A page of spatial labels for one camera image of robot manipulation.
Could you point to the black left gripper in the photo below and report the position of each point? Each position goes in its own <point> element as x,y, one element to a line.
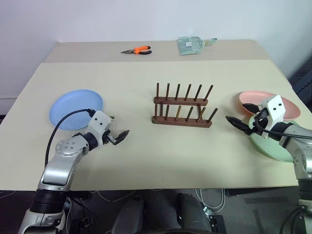
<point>106,137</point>

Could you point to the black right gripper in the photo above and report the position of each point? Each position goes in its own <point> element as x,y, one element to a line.
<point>259,123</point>

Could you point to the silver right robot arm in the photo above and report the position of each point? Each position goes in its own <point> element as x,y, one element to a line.
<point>301,156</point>

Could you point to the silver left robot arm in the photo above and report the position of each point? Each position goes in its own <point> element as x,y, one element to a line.
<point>59,168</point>

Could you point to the wooden dish rack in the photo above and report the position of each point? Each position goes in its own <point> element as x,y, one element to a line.
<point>181,119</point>

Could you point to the red plate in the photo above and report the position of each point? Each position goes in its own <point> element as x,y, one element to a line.
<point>258,98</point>

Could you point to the green plate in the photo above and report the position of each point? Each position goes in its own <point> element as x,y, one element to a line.
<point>270,147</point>

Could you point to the blue plate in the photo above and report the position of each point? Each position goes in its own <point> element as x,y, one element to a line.
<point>74,109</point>

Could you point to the black object with ribs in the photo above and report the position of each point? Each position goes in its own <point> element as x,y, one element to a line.
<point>303,78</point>

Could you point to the dark rounded shape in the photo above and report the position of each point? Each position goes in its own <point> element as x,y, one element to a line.
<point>129,215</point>
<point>192,212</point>

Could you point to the light green dustpan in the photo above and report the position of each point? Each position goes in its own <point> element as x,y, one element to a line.
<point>191,45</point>

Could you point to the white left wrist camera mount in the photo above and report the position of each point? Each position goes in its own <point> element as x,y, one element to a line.
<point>98,123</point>

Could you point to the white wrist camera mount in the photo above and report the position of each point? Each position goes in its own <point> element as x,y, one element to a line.
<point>275,110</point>
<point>98,123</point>

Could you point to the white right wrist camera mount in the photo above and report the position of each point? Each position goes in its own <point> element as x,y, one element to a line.
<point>275,110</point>

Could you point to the black metal bracket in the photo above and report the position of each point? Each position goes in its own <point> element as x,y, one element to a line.
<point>215,220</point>

